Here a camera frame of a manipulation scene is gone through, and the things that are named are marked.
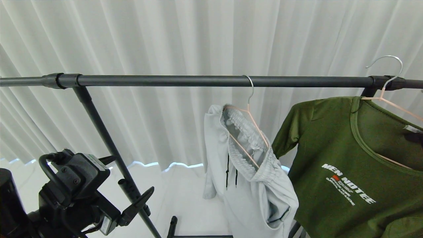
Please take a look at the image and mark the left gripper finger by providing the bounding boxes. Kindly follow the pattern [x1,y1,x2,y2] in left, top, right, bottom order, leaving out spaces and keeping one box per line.
[98,155,117,166]
[118,186,155,227]

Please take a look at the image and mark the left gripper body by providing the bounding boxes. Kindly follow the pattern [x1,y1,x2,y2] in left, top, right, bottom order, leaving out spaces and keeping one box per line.
[33,197,121,238]

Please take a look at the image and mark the pale grey shorts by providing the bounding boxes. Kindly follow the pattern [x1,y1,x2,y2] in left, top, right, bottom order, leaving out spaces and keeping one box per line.
[203,104,299,238]

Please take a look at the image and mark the pink clothes hanger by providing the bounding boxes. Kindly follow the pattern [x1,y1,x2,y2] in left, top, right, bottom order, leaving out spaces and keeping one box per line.
[361,55,423,170]
[223,75,270,169]

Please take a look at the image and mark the green garment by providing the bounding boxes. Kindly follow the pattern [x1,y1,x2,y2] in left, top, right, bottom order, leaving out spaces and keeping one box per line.
[272,96,423,238]

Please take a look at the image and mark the black clothes rack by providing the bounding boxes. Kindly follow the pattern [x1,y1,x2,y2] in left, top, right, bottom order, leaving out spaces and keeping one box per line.
[0,73,423,238]

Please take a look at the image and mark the white curtain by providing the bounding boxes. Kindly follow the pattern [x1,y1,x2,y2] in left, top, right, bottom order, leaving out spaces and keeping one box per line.
[0,0,423,172]

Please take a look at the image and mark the black cable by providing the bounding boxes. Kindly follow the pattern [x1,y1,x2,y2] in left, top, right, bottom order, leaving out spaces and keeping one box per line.
[39,153,68,199]

